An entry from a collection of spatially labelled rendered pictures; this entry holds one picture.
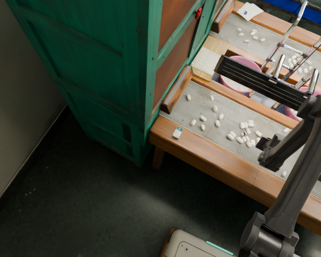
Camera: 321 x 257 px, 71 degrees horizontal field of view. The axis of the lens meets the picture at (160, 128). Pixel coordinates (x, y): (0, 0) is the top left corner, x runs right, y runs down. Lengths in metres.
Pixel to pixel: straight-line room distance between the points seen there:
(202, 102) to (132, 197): 0.96
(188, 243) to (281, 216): 1.03
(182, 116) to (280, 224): 0.79
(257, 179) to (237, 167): 0.11
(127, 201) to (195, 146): 0.88
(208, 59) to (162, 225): 1.23
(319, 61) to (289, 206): 1.38
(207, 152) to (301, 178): 0.63
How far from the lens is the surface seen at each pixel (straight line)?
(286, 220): 0.65
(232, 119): 1.33
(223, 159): 1.20
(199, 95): 1.35
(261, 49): 1.73
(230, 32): 1.74
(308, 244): 2.25
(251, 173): 1.24
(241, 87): 1.47
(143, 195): 1.86
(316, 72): 1.19
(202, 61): 1.45
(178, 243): 1.59
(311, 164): 0.63
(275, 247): 0.66
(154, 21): 0.60
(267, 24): 1.88
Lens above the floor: 1.85
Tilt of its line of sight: 66 degrees down
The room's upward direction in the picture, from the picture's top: 11 degrees clockwise
